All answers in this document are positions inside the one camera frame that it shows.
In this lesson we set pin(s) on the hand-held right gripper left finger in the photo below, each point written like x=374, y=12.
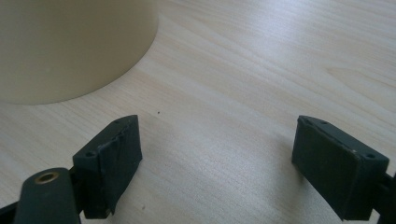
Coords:
x=109, y=161

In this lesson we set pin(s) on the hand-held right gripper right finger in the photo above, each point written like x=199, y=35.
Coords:
x=336, y=168

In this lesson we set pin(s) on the beige round container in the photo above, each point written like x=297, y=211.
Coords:
x=68, y=46

